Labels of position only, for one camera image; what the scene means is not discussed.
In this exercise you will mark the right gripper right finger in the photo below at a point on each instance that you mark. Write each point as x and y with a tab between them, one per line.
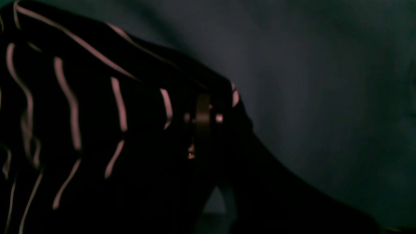
270	199

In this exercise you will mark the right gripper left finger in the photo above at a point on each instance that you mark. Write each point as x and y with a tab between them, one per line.
178	181

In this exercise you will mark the navy white striped t-shirt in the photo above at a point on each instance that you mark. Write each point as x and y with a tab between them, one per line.
75	95

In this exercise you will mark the teal table cloth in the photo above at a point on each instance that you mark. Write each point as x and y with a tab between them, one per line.
328	85

